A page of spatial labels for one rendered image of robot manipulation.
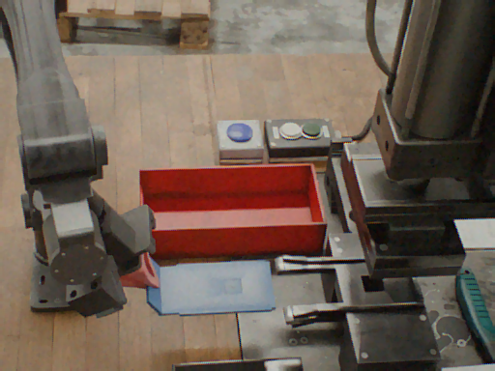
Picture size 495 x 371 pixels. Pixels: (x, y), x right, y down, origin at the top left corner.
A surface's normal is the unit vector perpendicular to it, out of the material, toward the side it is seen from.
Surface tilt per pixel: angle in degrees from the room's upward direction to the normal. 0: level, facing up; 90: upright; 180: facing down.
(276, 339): 0
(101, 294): 92
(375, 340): 0
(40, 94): 19
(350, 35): 0
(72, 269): 86
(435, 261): 90
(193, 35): 90
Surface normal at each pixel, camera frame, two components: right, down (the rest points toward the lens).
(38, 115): 0.15, -0.44
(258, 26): 0.07, -0.71
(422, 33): -0.81, 0.37
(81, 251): 0.29, 0.64
